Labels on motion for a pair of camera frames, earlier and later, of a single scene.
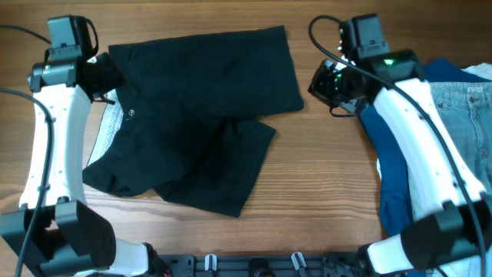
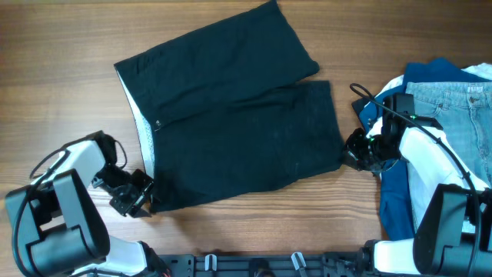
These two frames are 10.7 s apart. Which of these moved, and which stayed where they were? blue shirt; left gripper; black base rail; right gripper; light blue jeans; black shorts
Moved: black shorts; right gripper; left gripper
Stayed: light blue jeans; black base rail; blue shirt
